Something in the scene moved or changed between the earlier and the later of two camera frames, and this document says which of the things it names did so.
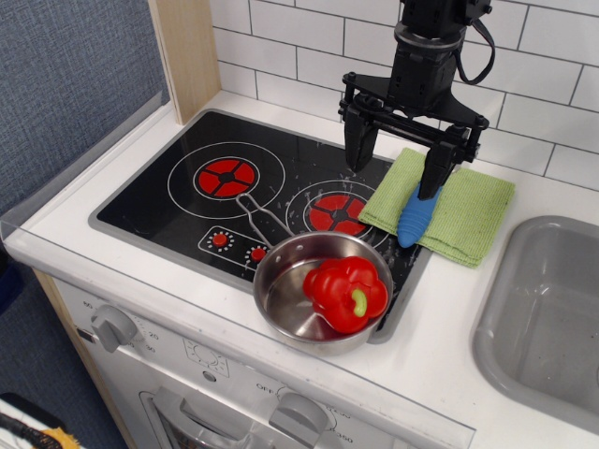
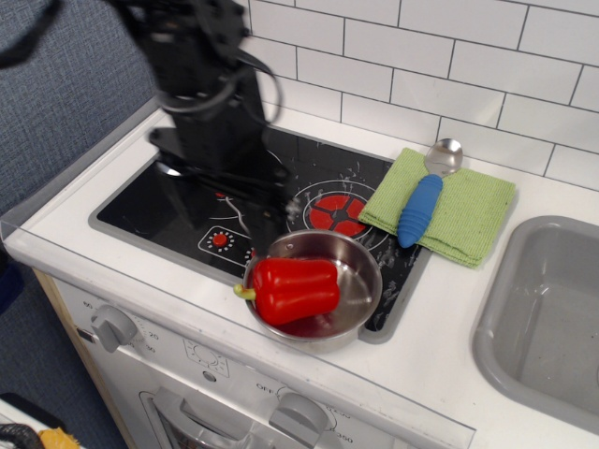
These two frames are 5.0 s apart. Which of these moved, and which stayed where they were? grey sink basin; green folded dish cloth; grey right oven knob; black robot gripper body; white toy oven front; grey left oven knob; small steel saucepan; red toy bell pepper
Moved: black robot gripper body; small steel saucepan; red toy bell pepper
Stayed: grey left oven knob; grey sink basin; white toy oven front; green folded dish cloth; grey right oven knob
